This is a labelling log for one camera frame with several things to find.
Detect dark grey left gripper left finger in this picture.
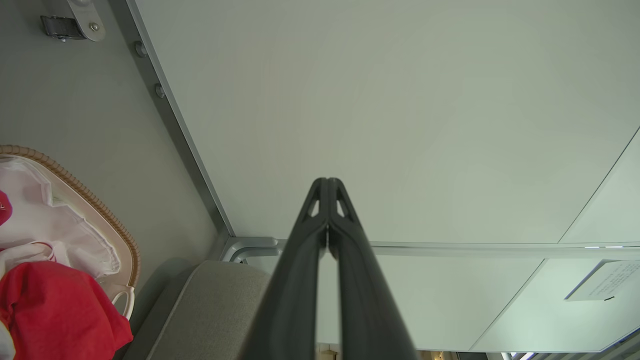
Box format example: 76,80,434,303
239,177,329,360

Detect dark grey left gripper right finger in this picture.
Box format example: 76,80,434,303
327,177,419,360

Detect red jersey with white trim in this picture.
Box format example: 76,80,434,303
0,261,134,360

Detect red shorts with white stripes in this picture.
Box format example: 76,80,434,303
0,190,13,227

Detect grey sofa cushion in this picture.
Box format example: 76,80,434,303
122,260,273,360

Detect white lined laundry basket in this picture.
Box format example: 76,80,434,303
0,157,136,321

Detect grey curved frame tube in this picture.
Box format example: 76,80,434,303
221,237,282,264

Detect grey aluminium wall rail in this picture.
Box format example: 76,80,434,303
107,0,640,262

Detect white paper wall label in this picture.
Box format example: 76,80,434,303
565,260,640,302

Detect metal bracket with dark block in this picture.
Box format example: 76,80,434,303
40,0,107,43

